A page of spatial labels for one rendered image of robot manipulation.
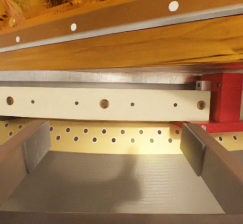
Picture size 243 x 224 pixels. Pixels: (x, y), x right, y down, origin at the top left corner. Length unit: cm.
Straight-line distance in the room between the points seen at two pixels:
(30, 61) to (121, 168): 26
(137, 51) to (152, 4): 6
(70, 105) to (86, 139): 7
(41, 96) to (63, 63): 7
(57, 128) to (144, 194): 18
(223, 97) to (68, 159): 26
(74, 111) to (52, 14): 17
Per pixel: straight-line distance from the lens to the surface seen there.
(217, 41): 21
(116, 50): 25
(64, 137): 32
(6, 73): 40
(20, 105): 31
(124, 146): 30
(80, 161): 31
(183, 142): 16
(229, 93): 30
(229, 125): 30
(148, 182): 30
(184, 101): 28
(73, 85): 33
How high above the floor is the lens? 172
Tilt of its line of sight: 5 degrees down
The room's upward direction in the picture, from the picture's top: 1 degrees clockwise
